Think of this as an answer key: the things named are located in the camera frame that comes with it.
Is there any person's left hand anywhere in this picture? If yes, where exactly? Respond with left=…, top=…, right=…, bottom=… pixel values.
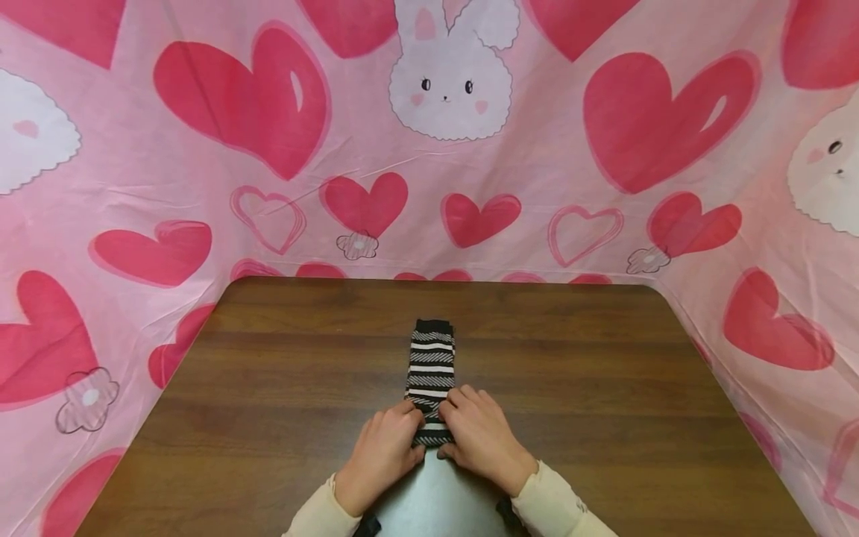
left=333, top=400, right=428, bottom=518

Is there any black white striped sock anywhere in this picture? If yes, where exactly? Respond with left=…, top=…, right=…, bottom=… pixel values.
left=404, top=319, right=458, bottom=449

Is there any person's left forearm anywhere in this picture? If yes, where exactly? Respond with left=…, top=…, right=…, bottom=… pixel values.
left=282, top=474, right=364, bottom=537

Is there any person's right hand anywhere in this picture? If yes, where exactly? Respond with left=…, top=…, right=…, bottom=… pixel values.
left=436, top=385, right=540, bottom=499

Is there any person's right forearm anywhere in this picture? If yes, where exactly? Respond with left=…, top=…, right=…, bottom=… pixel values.
left=510, top=460, right=619, bottom=537

